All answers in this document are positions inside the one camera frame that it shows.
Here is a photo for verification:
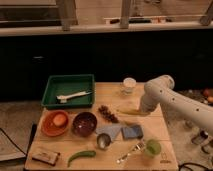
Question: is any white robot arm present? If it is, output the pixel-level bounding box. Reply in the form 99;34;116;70
139;75;213;136

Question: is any purple bowl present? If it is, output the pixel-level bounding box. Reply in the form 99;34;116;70
72;112;97;137

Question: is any orange bowl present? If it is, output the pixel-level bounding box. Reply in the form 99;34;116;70
41;110;69;137

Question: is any white lidded jar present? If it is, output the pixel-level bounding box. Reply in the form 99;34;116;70
122;77;136;94

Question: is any dark grape bunch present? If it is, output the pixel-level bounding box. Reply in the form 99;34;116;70
98;105;119;123

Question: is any grey cloth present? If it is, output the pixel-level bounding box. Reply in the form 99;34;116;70
96;124;122;141

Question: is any white brush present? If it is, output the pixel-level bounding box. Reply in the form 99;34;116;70
56;91;91;103

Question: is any green plastic tray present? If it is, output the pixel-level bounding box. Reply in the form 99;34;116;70
42;74;95;110

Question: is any blue sponge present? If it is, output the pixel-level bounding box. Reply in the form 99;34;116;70
121;125;143;140

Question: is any metal cup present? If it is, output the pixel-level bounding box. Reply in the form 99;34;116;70
97;133;111;149

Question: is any orange fruit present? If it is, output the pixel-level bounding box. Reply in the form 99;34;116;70
53;114;66;127

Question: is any metal fork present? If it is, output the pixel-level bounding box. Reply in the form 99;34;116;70
116;141;145;164

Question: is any green chili pepper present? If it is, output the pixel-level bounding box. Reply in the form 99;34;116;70
67;150;96;167

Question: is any green cup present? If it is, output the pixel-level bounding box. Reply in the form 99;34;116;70
144;139;161;157

